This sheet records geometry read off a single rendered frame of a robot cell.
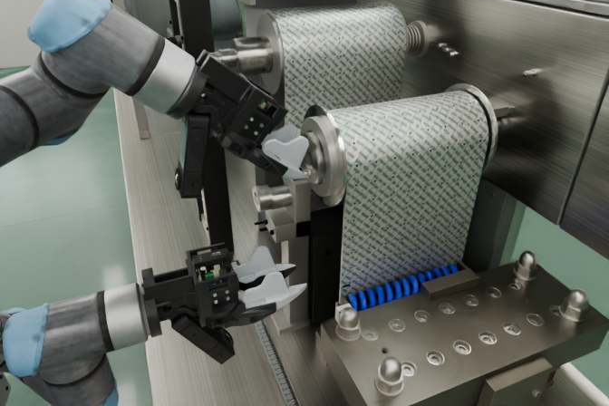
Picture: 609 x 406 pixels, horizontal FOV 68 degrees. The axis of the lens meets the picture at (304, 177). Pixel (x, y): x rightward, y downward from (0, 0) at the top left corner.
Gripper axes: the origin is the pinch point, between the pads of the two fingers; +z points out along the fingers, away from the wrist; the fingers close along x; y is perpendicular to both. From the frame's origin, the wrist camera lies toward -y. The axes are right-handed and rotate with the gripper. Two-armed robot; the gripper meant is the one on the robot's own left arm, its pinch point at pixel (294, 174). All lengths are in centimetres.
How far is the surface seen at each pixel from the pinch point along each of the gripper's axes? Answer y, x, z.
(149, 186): -38, 64, 7
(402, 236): 1.3, -5.6, 19.3
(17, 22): -129, 550, -49
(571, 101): 30.8, -10.9, 22.2
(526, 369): -1.5, -26.3, 31.5
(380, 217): 2.0, -5.6, 12.9
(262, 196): -5.9, 2.6, -0.6
